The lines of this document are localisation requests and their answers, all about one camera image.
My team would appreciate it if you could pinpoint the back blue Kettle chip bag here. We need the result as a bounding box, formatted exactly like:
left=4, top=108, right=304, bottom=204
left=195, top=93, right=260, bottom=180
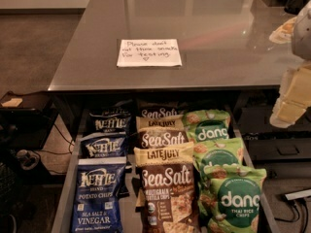
left=89, top=107, right=131, bottom=133

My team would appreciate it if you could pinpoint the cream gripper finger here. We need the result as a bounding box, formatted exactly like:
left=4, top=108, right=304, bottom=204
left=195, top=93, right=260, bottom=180
left=269, top=98, right=306, bottom=128

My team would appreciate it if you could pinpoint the back brown Late July bag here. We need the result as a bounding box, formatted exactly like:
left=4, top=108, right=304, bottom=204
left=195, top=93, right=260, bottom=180
left=137, top=99, right=178, bottom=118

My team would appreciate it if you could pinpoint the front green Dang chip bag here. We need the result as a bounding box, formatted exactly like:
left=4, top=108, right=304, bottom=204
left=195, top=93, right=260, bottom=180
left=199, top=164, right=266, bottom=233

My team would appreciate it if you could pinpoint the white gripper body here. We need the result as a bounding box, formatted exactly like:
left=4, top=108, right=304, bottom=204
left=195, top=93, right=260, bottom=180
left=280, top=61, right=311, bottom=105

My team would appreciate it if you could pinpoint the middle brown Late July bag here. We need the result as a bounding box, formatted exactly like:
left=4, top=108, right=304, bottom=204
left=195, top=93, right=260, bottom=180
left=136, top=115, right=188, bottom=149

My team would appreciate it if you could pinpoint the brown late july bag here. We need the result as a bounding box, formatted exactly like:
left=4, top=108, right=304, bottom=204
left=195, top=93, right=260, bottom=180
left=137, top=99, right=178, bottom=118
left=134, top=142, right=199, bottom=233
left=136, top=115, right=188, bottom=149

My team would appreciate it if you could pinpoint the back green Dang chip bag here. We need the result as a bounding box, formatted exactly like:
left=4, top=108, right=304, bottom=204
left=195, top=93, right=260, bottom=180
left=183, top=110, right=230, bottom=143

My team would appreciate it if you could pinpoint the middle blue Kettle chip bag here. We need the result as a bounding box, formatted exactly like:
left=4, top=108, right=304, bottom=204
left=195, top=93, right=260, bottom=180
left=81, top=132, right=128, bottom=158

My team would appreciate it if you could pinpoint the green dang chip bag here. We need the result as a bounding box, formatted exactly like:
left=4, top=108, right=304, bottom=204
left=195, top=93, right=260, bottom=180
left=183, top=110, right=230, bottom=143
left=193, top=138, right=244, bottom=172
left=199, top=164, right=266, bottom=233

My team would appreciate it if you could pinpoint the middle green Dang chip bag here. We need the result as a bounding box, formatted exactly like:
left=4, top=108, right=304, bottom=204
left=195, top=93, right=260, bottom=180
left=193, top=138, right=244, bottom=172

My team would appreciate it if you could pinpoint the front blue Kettle chip bag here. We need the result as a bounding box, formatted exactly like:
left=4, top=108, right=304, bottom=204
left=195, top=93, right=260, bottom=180
left=70, top=156, right=126, bottom=233

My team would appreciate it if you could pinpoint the front brown Late July bag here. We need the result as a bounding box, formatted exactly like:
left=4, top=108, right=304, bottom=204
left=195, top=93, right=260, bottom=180
left=134, top=142, right=199, bottom=233

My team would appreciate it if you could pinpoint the blue kettle chip bag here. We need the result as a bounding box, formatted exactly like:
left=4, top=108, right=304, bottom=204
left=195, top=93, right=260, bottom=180
left=70, top=156, right=126, bottom=233
left=81, top=132, right=128, bottom=158
left=89, top=107, right=131, bottom=133

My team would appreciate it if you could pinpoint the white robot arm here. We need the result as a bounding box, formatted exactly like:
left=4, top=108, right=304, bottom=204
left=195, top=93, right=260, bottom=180
left=269, top=1, right=311, bottom=128

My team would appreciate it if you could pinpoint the white handwritten paper note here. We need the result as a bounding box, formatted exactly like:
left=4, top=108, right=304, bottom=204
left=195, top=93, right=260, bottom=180
left=117, top=39, right=182, bottom=67

